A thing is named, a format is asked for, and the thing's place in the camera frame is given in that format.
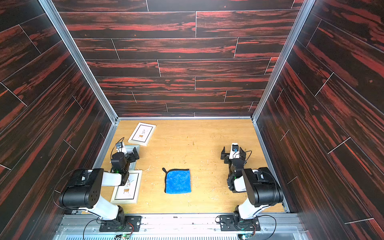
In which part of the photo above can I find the white picture frame deer print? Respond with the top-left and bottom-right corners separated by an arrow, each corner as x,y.
128,123 -> 156,146

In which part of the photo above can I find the blue microfiber cloth black trim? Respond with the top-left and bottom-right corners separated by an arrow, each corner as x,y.
162,168 -> 192,195

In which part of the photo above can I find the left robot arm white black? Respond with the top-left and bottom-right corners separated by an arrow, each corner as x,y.
59,146 -> 142,234

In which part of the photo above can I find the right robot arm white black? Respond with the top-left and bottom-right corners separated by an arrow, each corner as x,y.
218,144 -> 284,232

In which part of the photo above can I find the grey-green picture frame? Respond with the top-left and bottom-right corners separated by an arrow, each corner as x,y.
125,145 -> 140,171

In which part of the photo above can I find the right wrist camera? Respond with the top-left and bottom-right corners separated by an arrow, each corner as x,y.
229,143 -> 241,159

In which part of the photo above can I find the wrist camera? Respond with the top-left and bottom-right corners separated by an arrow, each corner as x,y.
116,142 -> 127,154
229,143 -> 241,159

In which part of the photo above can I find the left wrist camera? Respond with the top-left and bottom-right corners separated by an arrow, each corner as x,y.
116,142 -> 127,154

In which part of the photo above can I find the white picture frame near left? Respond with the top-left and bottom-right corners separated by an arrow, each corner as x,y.
111,170 -> 143,205

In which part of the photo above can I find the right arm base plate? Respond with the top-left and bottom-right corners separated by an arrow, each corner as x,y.
215,215 -> 261,232

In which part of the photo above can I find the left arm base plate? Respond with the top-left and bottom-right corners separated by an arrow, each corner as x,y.
99,215 -> 142,233

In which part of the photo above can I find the aluminium front rail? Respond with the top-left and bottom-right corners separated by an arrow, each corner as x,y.
53,213 -> 311,240

